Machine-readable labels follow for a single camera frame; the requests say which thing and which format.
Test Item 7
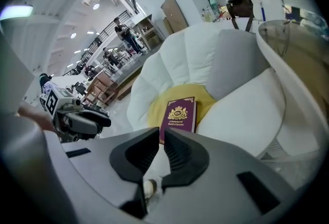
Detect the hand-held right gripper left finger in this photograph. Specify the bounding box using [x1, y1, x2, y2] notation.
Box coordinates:
[109, 126, 160, 220]

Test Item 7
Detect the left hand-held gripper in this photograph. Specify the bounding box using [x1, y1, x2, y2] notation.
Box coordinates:
[45, 88, 112, 143]

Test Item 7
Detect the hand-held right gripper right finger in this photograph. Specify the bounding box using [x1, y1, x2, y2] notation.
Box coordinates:
[160, 127, 210, 188]

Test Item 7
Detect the dark red book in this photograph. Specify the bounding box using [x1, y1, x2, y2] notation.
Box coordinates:
[158, 96, 197, 145]

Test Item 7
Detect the white shell-shaped armchair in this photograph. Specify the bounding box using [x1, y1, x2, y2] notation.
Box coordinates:
[126, 21, 321, 166]

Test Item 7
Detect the person's left forearm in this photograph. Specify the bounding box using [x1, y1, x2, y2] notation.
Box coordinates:
[18, 104, 57, 132]

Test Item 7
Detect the black shoulder bag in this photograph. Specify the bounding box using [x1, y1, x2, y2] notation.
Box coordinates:
[227, 0, 255, 33]

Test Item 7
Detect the wooden chair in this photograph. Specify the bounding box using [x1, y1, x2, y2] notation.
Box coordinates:
[84, 70, 119, 108]

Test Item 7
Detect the person's shoe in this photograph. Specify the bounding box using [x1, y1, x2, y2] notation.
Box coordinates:
[142, 179, 158, 200]

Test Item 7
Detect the wooden platform step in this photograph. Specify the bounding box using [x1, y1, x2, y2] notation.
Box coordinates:
[112, 59, 145, 102]

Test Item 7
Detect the yellow seat cushion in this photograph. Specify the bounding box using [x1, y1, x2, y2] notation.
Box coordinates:
[147, 83, 218, 133]

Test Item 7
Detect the black metal railing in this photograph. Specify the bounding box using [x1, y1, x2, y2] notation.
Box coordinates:
[62, 9, 133, 78]

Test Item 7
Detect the person's beige shirt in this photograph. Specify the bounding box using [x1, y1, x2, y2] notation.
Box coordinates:
[0, 27, 36, 117]

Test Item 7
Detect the light wooden table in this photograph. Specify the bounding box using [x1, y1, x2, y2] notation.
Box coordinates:
[132, 14, 166, 52]

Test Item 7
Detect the long ceiling light tube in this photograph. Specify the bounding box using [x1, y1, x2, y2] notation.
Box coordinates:
[0, 5, 34, 21]

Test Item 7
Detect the brown cardboard board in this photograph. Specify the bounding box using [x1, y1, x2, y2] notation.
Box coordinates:
[160, 0, 190, 36]

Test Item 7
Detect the green bottle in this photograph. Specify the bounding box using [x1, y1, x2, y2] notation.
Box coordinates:
[209, 0, 220, 17]

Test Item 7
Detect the white bag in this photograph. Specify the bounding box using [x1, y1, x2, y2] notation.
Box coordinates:
[250, 0, 286, 23]

